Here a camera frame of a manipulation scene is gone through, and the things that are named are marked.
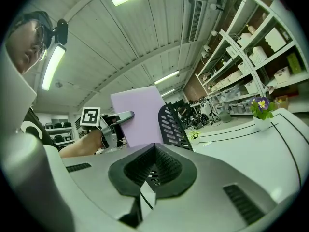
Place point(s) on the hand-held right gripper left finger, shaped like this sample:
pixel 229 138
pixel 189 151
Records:
pixel 96 178

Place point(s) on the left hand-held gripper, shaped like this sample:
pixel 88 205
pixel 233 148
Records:
pixel 90 117

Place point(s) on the black wire rack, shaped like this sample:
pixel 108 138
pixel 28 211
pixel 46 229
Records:
pixel 170 116

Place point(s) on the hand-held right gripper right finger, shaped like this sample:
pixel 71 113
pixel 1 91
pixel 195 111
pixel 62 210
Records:
pixel 205 178

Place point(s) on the green box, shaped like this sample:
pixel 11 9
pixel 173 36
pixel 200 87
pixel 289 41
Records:
pixel 294 64

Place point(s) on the small green potted plant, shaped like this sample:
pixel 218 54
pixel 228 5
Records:
pixel 195 135

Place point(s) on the purple flower in white pot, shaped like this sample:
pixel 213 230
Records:
pixel 263 123

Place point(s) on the white table with black lines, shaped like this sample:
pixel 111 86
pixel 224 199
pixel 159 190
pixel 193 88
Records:
pixel 241 153

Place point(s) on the clear-framed glasses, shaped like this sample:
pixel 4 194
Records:
pixel 42 52

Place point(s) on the pale purple plate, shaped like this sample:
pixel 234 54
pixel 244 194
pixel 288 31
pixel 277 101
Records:
pixel 142 100

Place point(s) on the black head-mounted camera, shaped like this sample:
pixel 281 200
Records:
pixel 61 33

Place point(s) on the white metal shelving unit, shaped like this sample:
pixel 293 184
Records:
pixel 251 64

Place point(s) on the person's left forearm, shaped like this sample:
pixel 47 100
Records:
pixel 79 144

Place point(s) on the black shirt with white print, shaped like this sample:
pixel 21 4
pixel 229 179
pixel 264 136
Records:
pixel 33 120

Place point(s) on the low white shelf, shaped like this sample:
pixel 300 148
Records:
pixel 59 129

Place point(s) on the white ceiling air vent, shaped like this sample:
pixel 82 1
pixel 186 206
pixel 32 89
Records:
pixel 195 20

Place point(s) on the person's head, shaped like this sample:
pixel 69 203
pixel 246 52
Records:
pixel 26 54

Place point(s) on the pile of black equipment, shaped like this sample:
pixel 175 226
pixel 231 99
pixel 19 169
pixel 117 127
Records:
pixel 200 117

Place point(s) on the group of clear plastic bins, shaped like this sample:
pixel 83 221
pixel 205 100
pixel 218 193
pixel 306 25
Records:
pixel 237 107

